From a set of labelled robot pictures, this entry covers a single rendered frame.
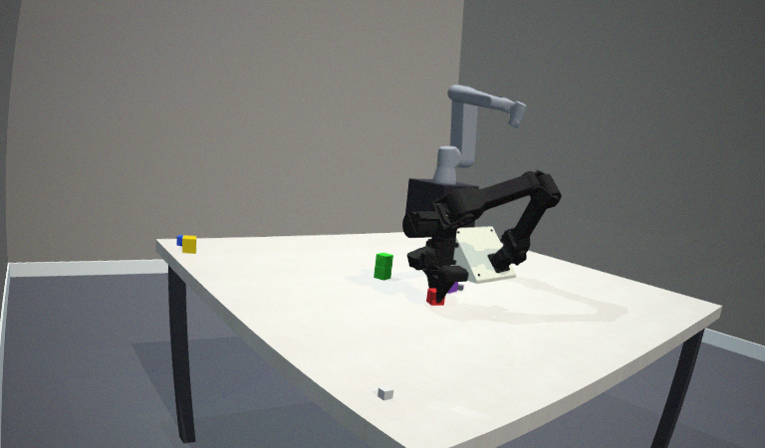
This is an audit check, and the red block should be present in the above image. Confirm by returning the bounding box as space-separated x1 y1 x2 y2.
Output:
426 288 445 306

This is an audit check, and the green block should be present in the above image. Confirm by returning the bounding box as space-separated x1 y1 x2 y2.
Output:
375 253 393 268
374 267 392 280

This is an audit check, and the yellow block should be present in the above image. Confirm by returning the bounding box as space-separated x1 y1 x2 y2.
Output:
182 235 196 254

